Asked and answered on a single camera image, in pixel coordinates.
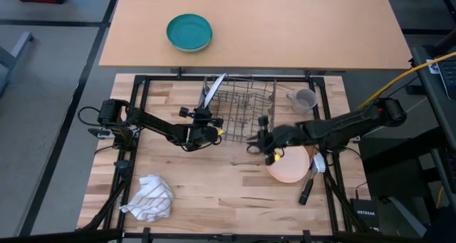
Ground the dish brush with black handle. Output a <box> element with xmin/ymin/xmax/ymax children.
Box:
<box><xmin>298</xmin><ymin>152</ymin><xmax>327</xmax><ymax>207</ymax></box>

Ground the grey plastic mug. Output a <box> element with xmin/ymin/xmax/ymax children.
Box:
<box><xmin>286</xmin><ymin>88</ymin><xmax>318</xmax><ymax>115</ymax></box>

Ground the yellow cable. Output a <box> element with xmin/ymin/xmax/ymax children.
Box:
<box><xmin>357</xmin><ymin>51</ymin><xmax>456</xmax><ymax>110</ymax></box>

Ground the translucent white plate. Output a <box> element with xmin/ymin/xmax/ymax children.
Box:
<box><xmin>202</xmin><ymin>72</ymin><xmax>228</xmax><ymax>110</ymax></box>

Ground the black rig frame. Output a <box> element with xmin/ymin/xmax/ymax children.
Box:
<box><xmin>76</xmin><ymin>73</ymin><xmax>379</xmax><ymax>243</ymax></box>

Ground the grey wire dish rack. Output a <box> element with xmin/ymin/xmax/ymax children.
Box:
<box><xmin>197</xmin><ymin>74</ymin><xmax>279</xmax><ymax>145</ymax></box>

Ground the pink plate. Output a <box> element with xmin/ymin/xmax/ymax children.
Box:
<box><xmin>266</xmin><ymin>145</ymin><xmax>311</xmax><ymax>185</ymax></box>

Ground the white paper label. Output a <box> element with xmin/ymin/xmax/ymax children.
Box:
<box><xmin>425</xmin><ymin>58</ymin><xmax>441</xmax><ymax>75</ymax></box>

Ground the white striped cloth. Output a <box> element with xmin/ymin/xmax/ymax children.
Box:
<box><xmin>119</xmin><ymin>174</ymin><xmax>176</xmax><ymax>224</ymax></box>

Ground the grey bench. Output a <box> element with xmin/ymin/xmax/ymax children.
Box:
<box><xmin>0</xmin><ymin>31</ymin><xmax>35</xmax><ymax>98</ymax></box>

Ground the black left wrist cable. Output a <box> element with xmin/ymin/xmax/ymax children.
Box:
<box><xmin>179</xmin><ymin>134</ymin><xmax>224</xmax><ymax>153</ymax></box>

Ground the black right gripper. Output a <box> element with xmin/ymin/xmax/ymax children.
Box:
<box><xmin>247</xmin><ymin>114</ymin><xmax>304</xmax><ymax>166</ymax></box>

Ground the black keyboard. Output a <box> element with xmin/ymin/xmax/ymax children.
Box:
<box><xmin>436</xmin><ymin>56</ymin><xmax>456</xmax><ymax>101</ymax></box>

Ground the light wooden desk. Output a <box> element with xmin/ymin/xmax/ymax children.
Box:
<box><xmin>98</xmin><ymin>0</ymin><xmax>414</xmax><ymax>71</ymax></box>

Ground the teal plate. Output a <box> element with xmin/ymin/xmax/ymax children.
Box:
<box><xmin>166</xmin><ymin>13</ymin><xmax>214</xmax><ymax>53</ymax></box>

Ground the black network switch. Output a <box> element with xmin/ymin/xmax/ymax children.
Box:
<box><xmin>350</xmin><ymin>197</ymin><xmax>380</xmax><ymax>232</ymax></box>

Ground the dark side desk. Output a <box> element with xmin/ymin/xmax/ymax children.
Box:
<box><xmin>412</xmin><ymin>45</ymin><xmax>456</xmax><ymax>212</ymax></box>

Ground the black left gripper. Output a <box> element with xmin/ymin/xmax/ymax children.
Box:
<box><xmin>177</xmin><ymin>106</ymin><xmax>225</xmax><ymax>148</ymax></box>

